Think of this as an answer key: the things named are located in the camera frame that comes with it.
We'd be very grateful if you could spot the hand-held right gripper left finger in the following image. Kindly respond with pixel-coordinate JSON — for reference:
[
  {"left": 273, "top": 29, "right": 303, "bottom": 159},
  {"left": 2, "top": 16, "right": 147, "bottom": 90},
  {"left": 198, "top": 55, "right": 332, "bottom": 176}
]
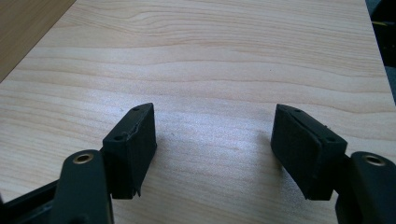
[{"left": 102, "top": 102, "right": 158, "bottom": 200}]

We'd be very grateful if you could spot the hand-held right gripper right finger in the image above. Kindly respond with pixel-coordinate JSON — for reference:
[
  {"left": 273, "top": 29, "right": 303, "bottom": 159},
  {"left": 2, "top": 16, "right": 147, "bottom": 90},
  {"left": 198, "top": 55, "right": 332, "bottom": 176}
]
[{"left": 270, "top": 104, "right": 348, "bottom": 201}]

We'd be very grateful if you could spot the black stand base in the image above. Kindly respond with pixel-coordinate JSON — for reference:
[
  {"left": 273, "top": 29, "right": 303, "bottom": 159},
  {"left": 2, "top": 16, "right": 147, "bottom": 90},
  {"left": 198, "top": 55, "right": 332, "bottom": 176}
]
[{"left": 365, "top": 0, "right": 396, "bottom": 68}]

